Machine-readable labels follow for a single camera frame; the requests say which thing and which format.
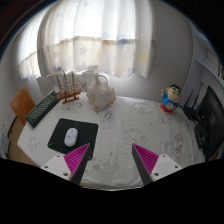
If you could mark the black computer monitor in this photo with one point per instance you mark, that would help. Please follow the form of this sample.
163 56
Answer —
213 116

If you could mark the white ceramic jug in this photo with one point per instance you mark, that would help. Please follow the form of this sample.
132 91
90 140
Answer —
100 95

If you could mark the black computer keyboard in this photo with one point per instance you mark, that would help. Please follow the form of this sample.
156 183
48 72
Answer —
41 110

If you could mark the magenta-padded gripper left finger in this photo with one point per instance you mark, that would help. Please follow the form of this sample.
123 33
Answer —
75 158

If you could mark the black router with antennas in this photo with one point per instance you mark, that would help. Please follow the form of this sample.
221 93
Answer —
191 112

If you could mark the white cartoon-print tablecloth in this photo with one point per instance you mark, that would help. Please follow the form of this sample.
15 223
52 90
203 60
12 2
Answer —
133 130

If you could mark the black mouse pad green lines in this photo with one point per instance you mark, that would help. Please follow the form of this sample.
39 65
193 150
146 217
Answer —
86 131

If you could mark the white radiator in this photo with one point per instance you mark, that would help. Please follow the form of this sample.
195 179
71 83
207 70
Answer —
46 85

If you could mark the orange wooden chair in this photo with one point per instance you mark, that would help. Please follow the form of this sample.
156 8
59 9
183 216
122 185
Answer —
22 105

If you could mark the white wall shelf unit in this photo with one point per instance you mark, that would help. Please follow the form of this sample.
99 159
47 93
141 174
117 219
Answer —
208 70

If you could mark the white cartoon-print computer mouse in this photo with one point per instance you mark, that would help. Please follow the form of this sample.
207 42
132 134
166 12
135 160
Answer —
70 137

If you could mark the cartoon boy figurine blue shirt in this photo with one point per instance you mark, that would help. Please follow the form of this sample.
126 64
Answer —
170 100

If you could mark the wooden model sailing ship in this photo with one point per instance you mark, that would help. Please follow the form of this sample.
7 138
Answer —
70 94

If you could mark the white sheer printed curtain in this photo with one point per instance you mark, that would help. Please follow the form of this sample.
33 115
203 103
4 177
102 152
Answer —
96 36

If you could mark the black box device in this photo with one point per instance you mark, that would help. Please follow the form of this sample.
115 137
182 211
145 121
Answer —
201 136

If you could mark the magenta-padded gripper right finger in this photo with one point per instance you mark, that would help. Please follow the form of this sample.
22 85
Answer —
148 159

